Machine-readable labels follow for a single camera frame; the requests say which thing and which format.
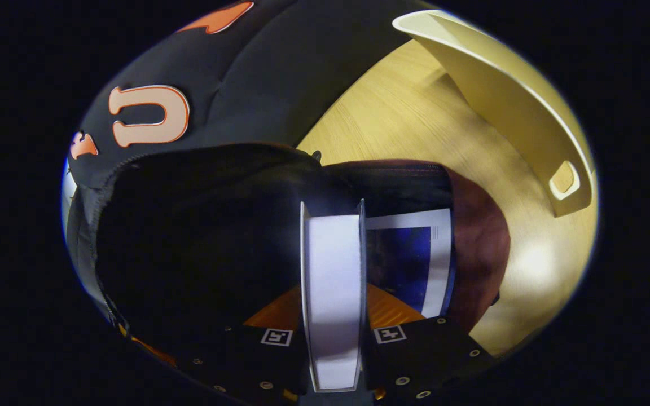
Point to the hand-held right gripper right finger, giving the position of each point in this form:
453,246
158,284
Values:
421,358

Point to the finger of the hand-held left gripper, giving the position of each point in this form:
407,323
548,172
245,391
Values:
150,351

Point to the brown schoolbag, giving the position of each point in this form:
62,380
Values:
477,248

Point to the white bookshelf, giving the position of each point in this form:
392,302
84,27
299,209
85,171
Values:
505,96

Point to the blue cover book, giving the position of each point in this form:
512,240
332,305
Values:
404,265

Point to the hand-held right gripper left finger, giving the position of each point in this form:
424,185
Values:
246,361

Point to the dark cover book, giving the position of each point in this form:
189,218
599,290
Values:
333,293

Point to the black backdrop cloth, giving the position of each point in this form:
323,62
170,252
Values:
274,73

